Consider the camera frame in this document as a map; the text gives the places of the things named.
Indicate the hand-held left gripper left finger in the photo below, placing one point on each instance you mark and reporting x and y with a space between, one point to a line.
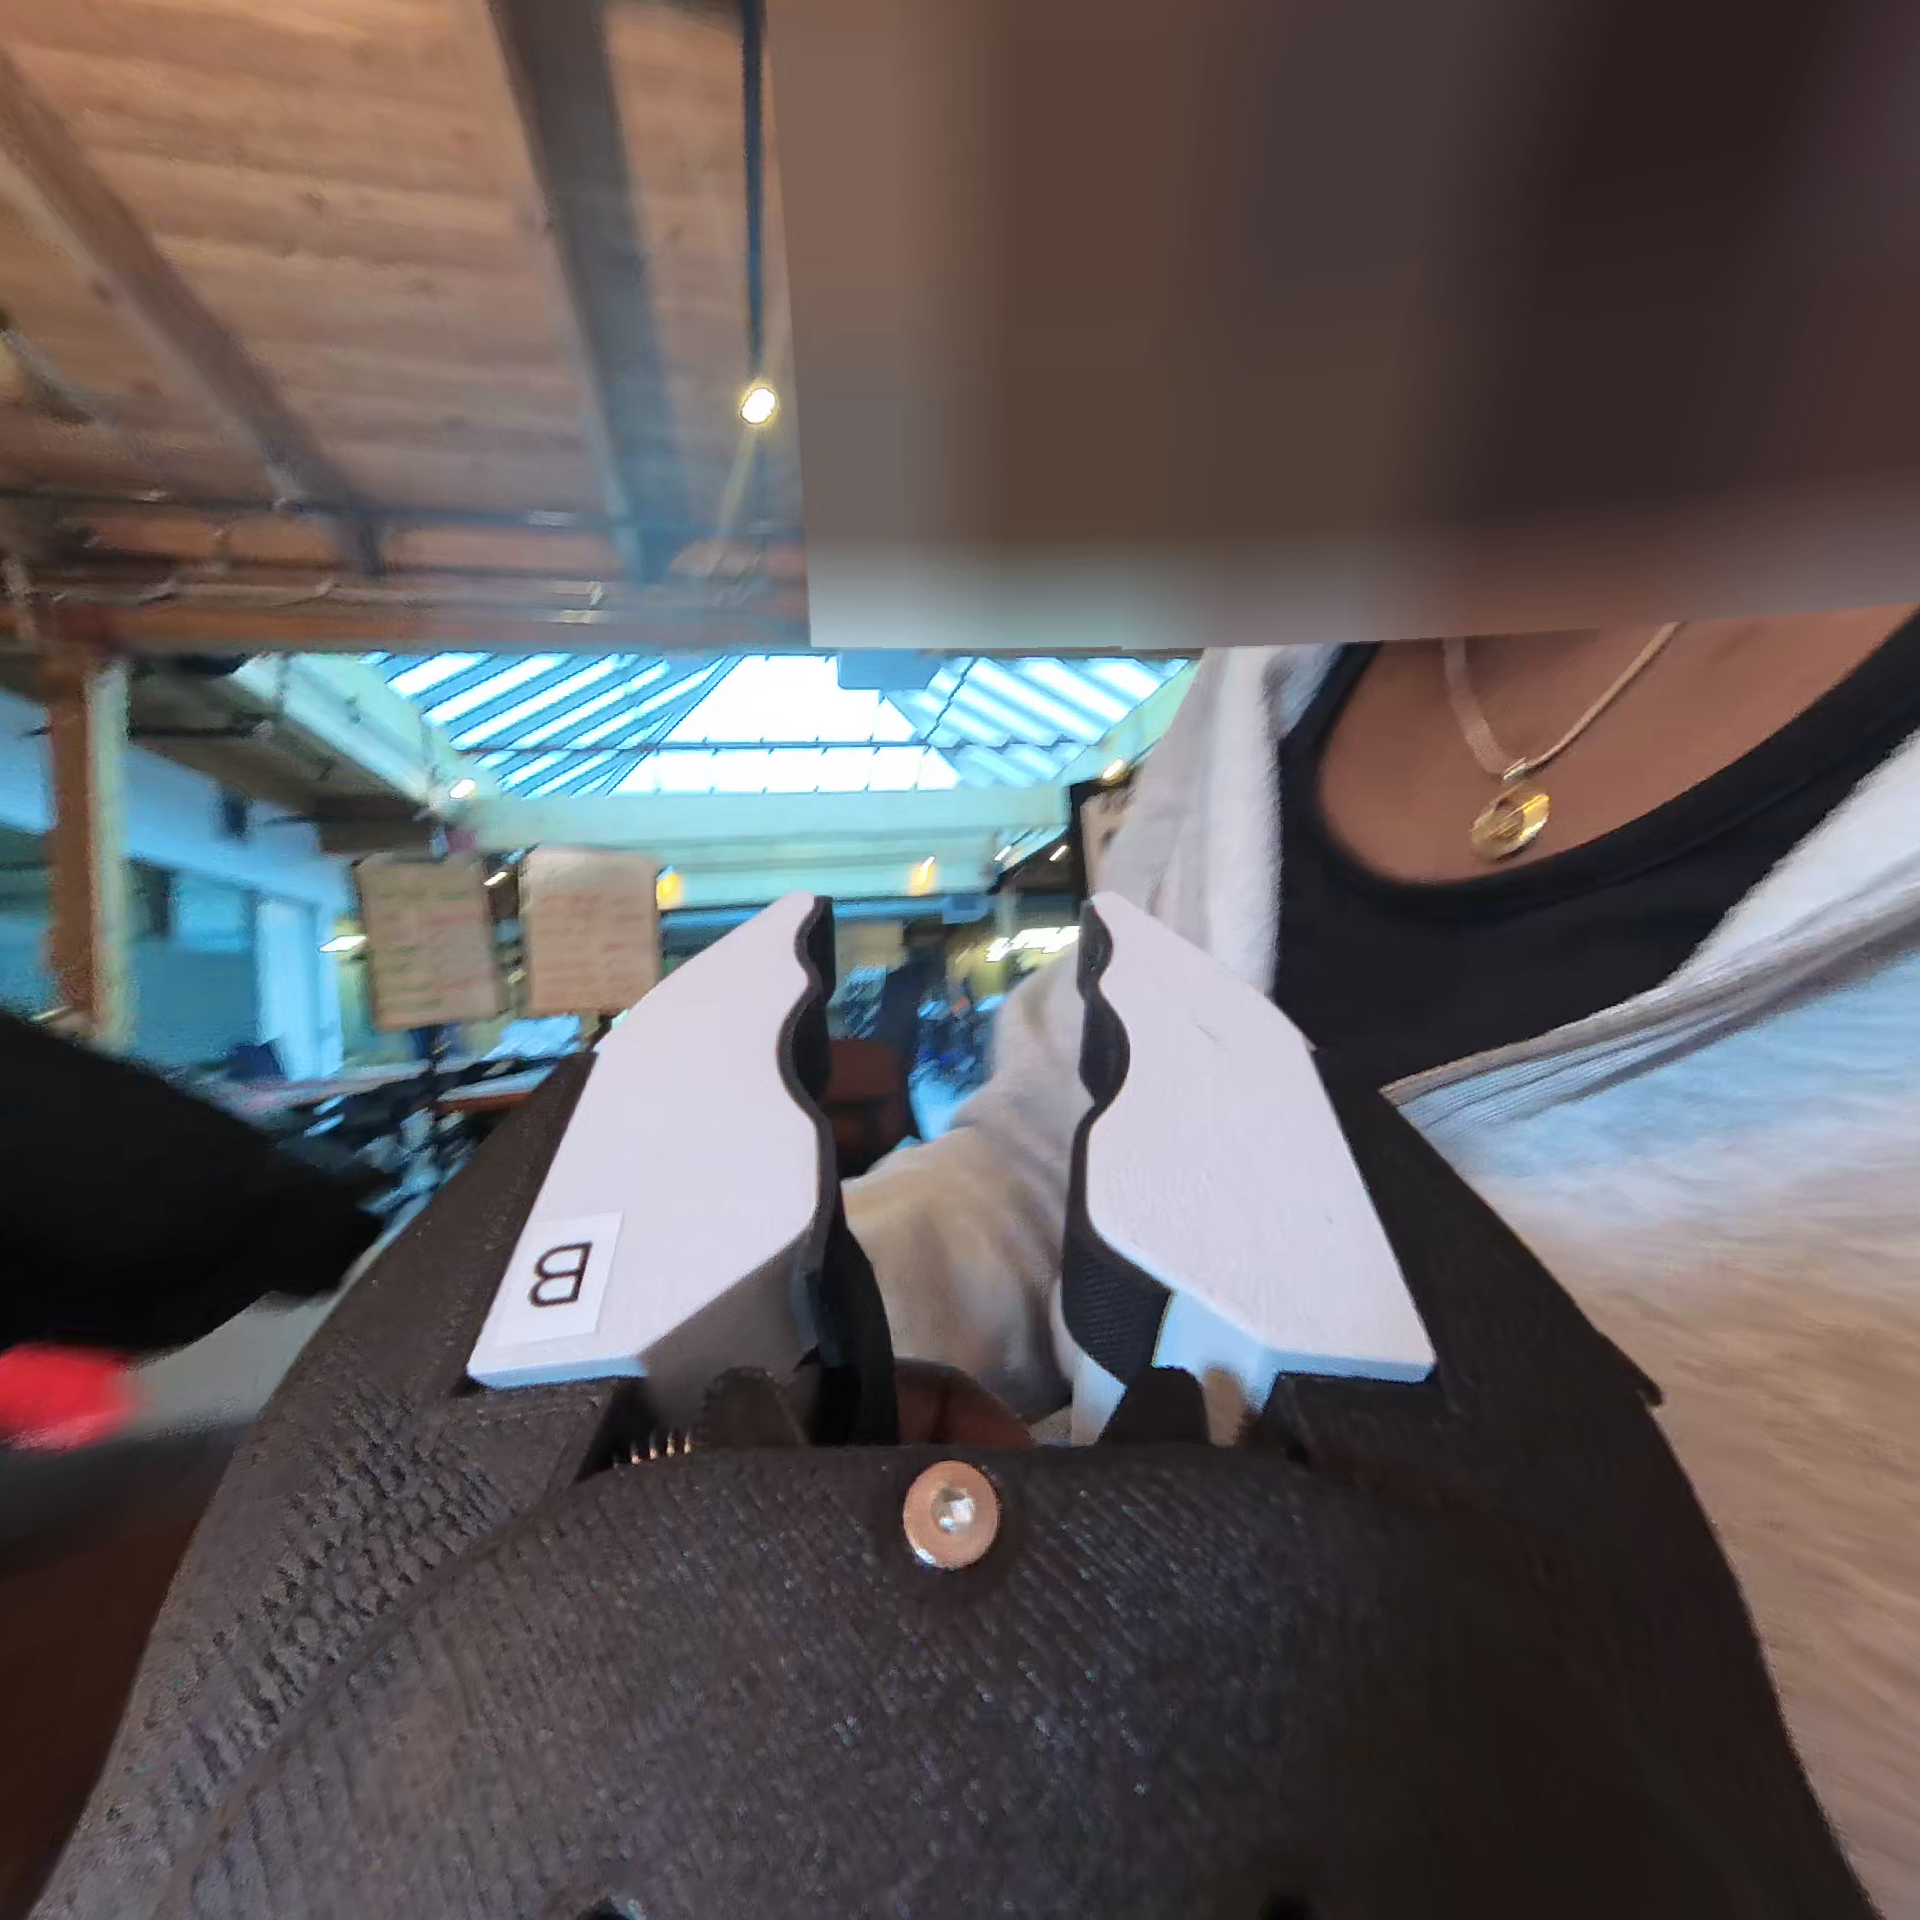
675 1170

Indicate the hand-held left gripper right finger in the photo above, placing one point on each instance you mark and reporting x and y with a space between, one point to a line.
1244 1185

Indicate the person's left forearm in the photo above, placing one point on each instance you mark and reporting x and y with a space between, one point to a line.
960 1245

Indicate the person's left hand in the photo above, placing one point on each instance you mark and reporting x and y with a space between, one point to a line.
965 1409

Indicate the whiteboard on stand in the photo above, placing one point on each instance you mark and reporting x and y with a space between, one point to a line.
427 940
588 929

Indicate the person's black top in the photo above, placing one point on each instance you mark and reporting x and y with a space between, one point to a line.
1501 945

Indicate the person's grey hoodie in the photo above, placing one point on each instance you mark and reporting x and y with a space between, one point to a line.
1724 1275

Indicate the black wrist rest pad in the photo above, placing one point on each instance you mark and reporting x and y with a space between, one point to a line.
134 1185

